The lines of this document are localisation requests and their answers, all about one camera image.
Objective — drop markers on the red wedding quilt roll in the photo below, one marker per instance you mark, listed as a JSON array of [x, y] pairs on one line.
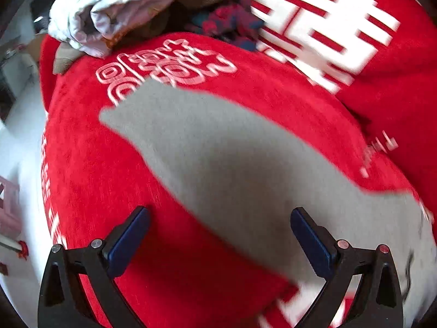
[[374, 63]]

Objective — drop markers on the white patterned folded blanket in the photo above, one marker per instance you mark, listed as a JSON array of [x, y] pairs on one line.
[[94, 27]]

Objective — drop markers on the grey knit sweater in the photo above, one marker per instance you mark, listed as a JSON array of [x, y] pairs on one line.
[[240, 174]]

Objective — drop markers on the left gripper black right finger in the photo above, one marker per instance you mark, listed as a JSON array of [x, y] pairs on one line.
[[377, 301]]

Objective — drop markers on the red wedding bed cover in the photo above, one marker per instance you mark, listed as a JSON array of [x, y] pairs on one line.
[[183, 274]]

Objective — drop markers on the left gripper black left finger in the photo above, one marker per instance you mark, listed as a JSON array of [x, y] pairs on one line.
[[62, 300]]

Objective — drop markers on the dark red blue garment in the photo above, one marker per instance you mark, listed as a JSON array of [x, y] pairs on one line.
[[230, 21]]

